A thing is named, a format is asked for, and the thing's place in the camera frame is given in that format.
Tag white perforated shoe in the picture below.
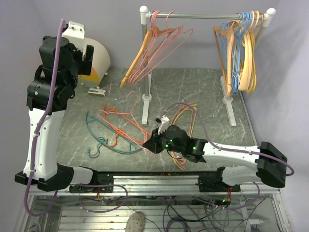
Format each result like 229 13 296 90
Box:
125 212 146 232

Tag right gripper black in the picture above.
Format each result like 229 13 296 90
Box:
142 127 184 154

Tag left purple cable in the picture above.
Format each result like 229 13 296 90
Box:
24 18 66 217

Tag hung blue hangers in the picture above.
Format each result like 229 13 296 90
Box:
217 12 252 94

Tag aluminium mounting rail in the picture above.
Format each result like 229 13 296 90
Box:
58 175 280 196

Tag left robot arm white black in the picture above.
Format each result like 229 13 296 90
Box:
14 36 98 192

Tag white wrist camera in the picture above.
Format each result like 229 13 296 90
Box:
155 115 170 135
62 21 85 51

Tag hung beige hangers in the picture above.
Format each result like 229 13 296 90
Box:
239 11 260 93

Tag hung yellow hangers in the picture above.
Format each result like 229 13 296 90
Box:
239 32 257 93

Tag orange plastic hanger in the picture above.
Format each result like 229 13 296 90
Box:
102 104 150 147

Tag teal plastic hanger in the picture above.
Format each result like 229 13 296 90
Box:
85 112 142 159

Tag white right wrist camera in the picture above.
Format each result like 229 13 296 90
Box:
155 115 170 135

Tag brown wooden hanger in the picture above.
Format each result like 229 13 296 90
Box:
120 27 174 89

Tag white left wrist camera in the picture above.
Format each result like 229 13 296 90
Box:
62 21 85 51

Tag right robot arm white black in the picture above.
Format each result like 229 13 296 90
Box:
142 125 287 191

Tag round beige drawer box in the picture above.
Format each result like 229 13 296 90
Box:
78 37 111 88

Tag metal clothes rack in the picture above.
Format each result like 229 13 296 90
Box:
140 6 276 126

